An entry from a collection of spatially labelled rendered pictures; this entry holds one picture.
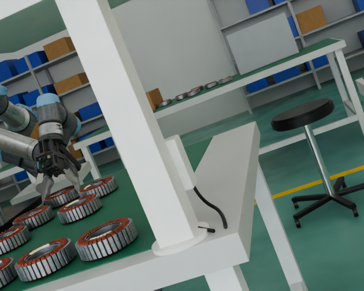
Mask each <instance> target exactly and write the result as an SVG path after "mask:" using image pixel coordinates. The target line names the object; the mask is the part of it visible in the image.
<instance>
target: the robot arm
mask: <svg viewBox="0 0 364 291"><path fill-rule="evenodd" d="M7 93H8V88H7V87H4V86H2V85H0V120H1V121H3V122H4V124H5V126H6V127H5V129H1V128H0V161H3V162H6V163H9V164H11V165H14V166H17V167H20V168H22V169H24V170H26V171H27V172H29V174H31V175H32V176H34V177H36V178H37V176H38V173H40V174H41V173H43V181H42V182H41V183H39V184H37V185H36V187H35V190H36V191H37V192H39V193H40V194H41V195H42V204H43V205H44V206H45V203H44V201H43V200H44V199H45V197H47V196H48V195H49V194H50V193H51V192H50V191H51V187H52V186H53V185H54V180H53V178H52V176H53V175H54V176H55V177H58V175H60V174H64V176H65V178H66V179H67V180H69V181H71V183H72V185H74V187H75V190H76V192H77V193H78V192H79V191H80V180H79V175H78V171H80V169H81V164H80V163H79V162H78V161H77V160H76V159H75V158H74V157H73V156H72V155H71V153H70V152H69V151H68V150H67V149H66V147H67V145H68V143H69V140H70V137H71V136H74V135H76V134H77V133H78V132H79V131H80V128H81V122H80V120H79V119H78V118H77V117H76V116H75V115H74V114H73V113H71V112H69V111H67V110H65V109H64V108H63V107H62V106H60V100H59V97H58V96H57V95H56V94H51V93H47V94H43V95H40V96H38V98H37V100H36V105H37V108H36V109H37V112H36V111H35V110H33V109H31V108H30V107H28V106H26V105H22V104H16V105H14V104H13V103H12V102H10V101H9V99H8V96H7ZM37 120H38V124H39V137H38V139H37V140H36V139H32V138H30V136H31V133H32V131H33V129H34V126H35V124H36V123H37Z"/></svg>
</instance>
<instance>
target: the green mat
mask: <svg viewBox="0 0 364 291"><path fill-rule="evenodd" d="M212 138H213V137H211V138H208V139H205V140H202V141H199V142H197V143H194V144H191V145H188V146H186V147H184V149H185V152H186V154H187V156H188V159H189V161H190V164H191V166H192V169H193V171H194V172H195V170H196V168H197V167H198V164H199V162H200V161H201V159H202V157H203V155H204V153H205V151H206V150H207V148H208V146H209V144H210V142H211V140H212ZM105 177H114V178H115V180H116V183H117V185H118V187H117V189H116V190H115V191H113V192H112V193H110V194H108V195H106V196H104V197H101V198H100V200H101V203H102V206H101V207H100V209H99V210H98V211H96V212H94V213H93V214H91V215H89V216H86V218H84V217H83V219H80V220H79V221H76V222H72V223H67V224H64V223H61V221H60V219H59V216H58V214H57V212H58V210H59V209H60V208H61V207H63V206H64V205H63V206H60V207H58V208H54V209H52V210H53V213H54V216H53V218H52V219H51V220H50V221H48V222H46V223H44V224H43V225H41V226H38V227H35V229H32V230H30V231H29V232H30V234H31V237H30V239H29V240H28V241H27V242H26V243H25V244H23V245H21V246H20V247H17V249H14V250H13V251H12V250H11V251H10V252H7V253H5V254H4V255H1V256H0V258H6V257H7V258H13V259H14V261H15V262H17V261H18V260H19V258H21V257H22V256H23V255H25V254H26V253H28V252H29V251H32V250H33V249H34V248H35V249H36V248H37V247H40V246H41V245H44V244H45V243H48V242H49V241H53V240H56V239H59V238H69V239H71V241H72V243H73V246H74V248H75V250H76V252H77V254H76V256H75V257H74V259H73V260H72V261H71V262H70V263H68V265H66V266H64V268H61V269H60V270H57V271H56V272H55V273H53V272H52V274H51V275H47V276H46V277H43V278H41V279H38V280H35V281H31V282H30V281H28V282H27V281H21V279H20V277H19V276H18V275H17V277H16V278H15V279H14V280H12V282H10V283H9V284H8V285H6V286H5V287H2V289H0V291H23V290H27V289H30V288H34V287H36V286H39V285H43V284H45V283H48V282H52V281H55V280H58V279H61V278H64V277H67V276H70V275H73V274H77V273H80V272H82V271H86V270H89V269H91V268H94V267H98V266H101V265H104V264H107V263H110V262H113V261H116V260H119V259H123V258H126V257H129V256H132V255H135V254H137V253H141V252H144V251H148V250H150V249H152V248H151V247H152V245H153V243H154V242H155V241H156V238H155V235H154V233H153V230H152V228H151V226H150V223H149V221H148V219H147V216H146V214H145V211H144V209H143V207H142V204H141V202H140V200H139V197H138V195H137V193H136V191H135V188H134V186H133V183H132V181H131V178H130V176H129V174H128V172H127V169H124V170H120V171H118V172H115V173H113V174H109V175H107V176H104V177H101V178H99V179H96V180H93V181H90V182H88V183H85V184H83V185H81V186H80V189H81V188H83V187H84V186H86V185H88V184H90V183H93V182H96V181H98V180H100V179H102V178H105ZM117 218H131V219H132V221H133V224H134V225H135V228H136V230H137V233H138V235H137V237H136V238H135V239H134V241H133V242H131V244H129V245H128V246H127V247H125V248H124V249H121V250H120V251H117V253H113V254H112V255H108V257H104V258H103V259H99V260H95V261H83V260H81V258H80V256H79V253H78V251H77V249H76V247H75V243H76V241H77V240H78V239H79V237H80V236H82V235H83V234H84V233H86V232H89V230H91V229H93V228H94V227H97V226H98V225H99V226H100V227H101V224H102V223H104V224H105V222H109V221H112V220H114V219H117Z"/></svg>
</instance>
